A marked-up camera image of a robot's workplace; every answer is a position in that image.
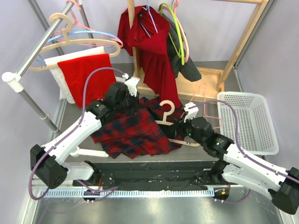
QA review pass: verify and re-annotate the wooden clothes rack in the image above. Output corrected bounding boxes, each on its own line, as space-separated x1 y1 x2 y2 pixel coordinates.
127 0 269 101

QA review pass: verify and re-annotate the dark red skirt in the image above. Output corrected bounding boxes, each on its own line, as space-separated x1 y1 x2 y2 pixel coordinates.
118 6 181 108

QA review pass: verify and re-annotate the green hanger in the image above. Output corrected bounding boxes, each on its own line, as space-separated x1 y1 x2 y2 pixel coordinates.
158 2 185 65

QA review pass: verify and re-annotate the beige wooden hanger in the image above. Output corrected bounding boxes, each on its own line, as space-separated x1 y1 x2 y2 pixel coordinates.
38 13 122 57
156 100 201 147

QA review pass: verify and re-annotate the thin pink wire hanger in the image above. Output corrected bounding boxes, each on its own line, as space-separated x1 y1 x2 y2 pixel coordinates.
188 83 224 129

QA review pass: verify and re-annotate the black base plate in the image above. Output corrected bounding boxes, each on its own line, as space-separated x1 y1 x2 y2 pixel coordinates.
83 161 228 191

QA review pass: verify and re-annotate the red plaid garment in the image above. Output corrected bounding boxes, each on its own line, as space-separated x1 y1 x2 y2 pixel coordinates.
91 97 182 159

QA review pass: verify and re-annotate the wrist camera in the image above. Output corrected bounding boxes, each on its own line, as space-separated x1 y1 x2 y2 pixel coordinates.
122 73 141 97
183 102 199 123

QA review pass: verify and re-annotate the blue wire hanger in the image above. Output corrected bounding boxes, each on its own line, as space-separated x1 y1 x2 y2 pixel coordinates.
137 0 158 38

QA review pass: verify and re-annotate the bright red hung garment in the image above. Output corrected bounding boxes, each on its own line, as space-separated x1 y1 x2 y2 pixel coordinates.
57 54 116 108

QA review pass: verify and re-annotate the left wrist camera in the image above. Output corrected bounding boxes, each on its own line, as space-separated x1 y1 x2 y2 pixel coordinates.
122 73 141 97

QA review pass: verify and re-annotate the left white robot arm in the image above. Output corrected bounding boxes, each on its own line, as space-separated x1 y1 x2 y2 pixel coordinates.
30 77 140 189

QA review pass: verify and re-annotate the grey dotted garment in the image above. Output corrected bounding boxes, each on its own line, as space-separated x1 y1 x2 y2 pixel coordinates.
162 14 202 82

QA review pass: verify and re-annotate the metal clothes rack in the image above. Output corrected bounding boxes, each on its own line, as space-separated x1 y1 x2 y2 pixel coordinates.
0 0 131 158

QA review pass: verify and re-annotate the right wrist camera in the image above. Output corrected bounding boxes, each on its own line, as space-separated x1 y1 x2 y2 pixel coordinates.
183 102 199 123

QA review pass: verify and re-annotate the blue hanger left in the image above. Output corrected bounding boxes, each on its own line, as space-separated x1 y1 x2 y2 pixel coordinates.
36 30 121 62

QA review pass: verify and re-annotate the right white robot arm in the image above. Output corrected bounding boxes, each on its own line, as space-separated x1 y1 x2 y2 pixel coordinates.
169 117 299 215

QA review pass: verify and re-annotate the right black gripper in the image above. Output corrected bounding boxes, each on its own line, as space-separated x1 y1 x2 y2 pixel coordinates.
169 112 206 147

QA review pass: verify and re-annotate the white plastic laundry basket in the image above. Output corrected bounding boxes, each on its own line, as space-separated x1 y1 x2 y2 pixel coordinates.
217 91 279 155

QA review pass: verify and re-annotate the white hung cloth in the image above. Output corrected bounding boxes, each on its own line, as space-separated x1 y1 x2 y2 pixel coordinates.
44 47 106 104

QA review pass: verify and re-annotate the white cable duct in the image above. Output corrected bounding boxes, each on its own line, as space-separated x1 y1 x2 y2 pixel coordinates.
45 188 214 198

